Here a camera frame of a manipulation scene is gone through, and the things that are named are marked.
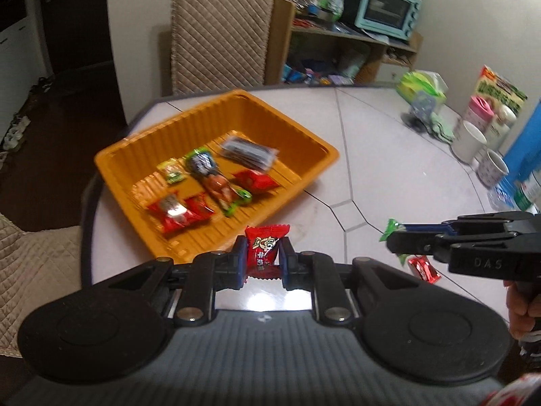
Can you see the person's right hand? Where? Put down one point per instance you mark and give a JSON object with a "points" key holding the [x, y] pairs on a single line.
{"points": [[522, 308]]}

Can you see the long green sausage packet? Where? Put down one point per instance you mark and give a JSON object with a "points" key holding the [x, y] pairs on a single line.
{"points": [[215, 182]]}

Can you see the chair with beige quilted cover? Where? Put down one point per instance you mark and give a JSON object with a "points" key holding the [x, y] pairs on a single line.
{"points": [[29, 270], [219, 38]]}

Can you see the orange plastic tray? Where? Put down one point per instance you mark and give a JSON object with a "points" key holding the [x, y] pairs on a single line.
{"points": [[262, 122]]}

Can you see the white cabinet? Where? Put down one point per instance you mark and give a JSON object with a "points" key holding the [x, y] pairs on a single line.
{"points": [[17, 50]]}

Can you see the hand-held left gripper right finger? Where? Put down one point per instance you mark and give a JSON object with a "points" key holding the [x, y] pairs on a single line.
{"points": [[288, 264]]}

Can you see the patterned white mug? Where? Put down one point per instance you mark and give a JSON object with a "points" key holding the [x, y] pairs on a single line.
{"points": [[492, 170]]}

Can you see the green tissue pack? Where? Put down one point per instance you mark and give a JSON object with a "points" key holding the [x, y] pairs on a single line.
{"points": [[420, 84]]}

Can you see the green candy wrapper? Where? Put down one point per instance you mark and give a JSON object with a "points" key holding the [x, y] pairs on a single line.
{"points": [[391, 227]]}

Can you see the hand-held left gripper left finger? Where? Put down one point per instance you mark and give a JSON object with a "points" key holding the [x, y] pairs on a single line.
{"points": [[241, 262]]}

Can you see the plain white mug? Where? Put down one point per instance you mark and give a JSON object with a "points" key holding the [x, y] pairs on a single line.
{"points": [[469, 141]]}

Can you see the row of shoes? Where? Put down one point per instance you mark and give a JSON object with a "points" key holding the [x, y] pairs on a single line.
{"points": [[17, 122]]}

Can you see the dark clear snack packet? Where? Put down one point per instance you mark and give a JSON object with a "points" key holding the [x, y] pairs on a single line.
{"points": [[249, 153]]}

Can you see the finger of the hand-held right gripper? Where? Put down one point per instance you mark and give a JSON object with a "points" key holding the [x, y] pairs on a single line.
{"points": [[414, 243], [427, 228]]}

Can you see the pink lidded cup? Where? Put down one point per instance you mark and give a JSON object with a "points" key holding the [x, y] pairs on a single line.
{"points": [[477, 110]]}

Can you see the red candy packet with cartoon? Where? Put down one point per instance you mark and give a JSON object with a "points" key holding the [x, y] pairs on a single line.
{"points": [[264, 247]]}

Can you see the colourful snack box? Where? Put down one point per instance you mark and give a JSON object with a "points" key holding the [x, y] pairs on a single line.
{"points": [[503, 86]]}

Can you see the dark door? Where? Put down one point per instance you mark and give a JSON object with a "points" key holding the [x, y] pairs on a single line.
{"points": [[76, 21]]}

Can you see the green cloth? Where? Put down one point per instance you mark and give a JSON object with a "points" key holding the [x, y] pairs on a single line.
{"points": [[441, 130]]}

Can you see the light blue toaster oven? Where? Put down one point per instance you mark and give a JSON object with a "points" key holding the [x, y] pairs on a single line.
{"points": [[386, 8]]}

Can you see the wooden shelf unit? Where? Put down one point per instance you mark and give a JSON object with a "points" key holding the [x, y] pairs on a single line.
{"points": [[281, 38]]}

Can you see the blue box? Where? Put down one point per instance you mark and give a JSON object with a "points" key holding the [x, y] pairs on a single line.
{"points": [[527, 143]]}

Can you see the small green yellow candy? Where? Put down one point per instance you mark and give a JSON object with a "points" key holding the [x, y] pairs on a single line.
{"points": [[171, 171]]}

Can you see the green white bottle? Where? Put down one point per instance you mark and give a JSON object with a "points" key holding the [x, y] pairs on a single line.
{"points": [[527, 196]]}

